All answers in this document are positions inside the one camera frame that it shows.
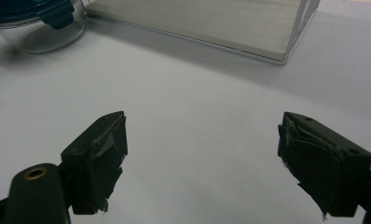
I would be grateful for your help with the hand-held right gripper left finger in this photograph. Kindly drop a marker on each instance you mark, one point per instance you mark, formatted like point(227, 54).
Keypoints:
point(93, 165)

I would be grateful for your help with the clear container with blue lid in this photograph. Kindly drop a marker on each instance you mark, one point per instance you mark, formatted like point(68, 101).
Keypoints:
point(34, 25)

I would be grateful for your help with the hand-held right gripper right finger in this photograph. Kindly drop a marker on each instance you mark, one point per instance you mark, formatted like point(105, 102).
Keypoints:
point(320, 161)

